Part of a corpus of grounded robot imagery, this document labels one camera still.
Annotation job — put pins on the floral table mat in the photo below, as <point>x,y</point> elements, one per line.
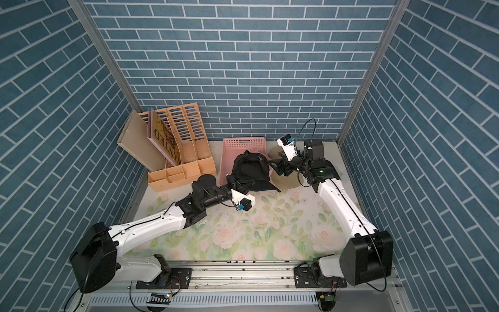
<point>293,224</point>

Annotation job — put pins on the beige baseball cap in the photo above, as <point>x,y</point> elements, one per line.
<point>282,182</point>

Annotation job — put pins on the pink plastic basket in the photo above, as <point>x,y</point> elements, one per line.
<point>233,147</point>

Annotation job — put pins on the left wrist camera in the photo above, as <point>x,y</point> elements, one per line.
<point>241,201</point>

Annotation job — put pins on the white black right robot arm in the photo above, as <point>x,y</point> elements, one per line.
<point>367,254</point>

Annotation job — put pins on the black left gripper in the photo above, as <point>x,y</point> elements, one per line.
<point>233,184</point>

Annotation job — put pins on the aluminium mounting rail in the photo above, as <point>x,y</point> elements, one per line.
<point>246,286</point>

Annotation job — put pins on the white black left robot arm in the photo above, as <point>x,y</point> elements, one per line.
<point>99,257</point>

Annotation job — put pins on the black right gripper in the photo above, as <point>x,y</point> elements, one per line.
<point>284,163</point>

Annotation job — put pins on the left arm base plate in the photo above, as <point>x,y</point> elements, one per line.
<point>176,278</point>

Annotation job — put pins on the wanted poster book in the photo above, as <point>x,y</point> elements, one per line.
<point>163,139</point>

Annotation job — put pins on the beige cardboard folder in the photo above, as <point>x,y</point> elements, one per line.
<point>134,141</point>

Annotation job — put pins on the black baseball cap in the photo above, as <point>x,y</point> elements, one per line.
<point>255,167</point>

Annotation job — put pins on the orange plastic file organizer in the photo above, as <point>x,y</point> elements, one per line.
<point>196,158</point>

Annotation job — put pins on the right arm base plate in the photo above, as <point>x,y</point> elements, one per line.
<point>304,277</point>

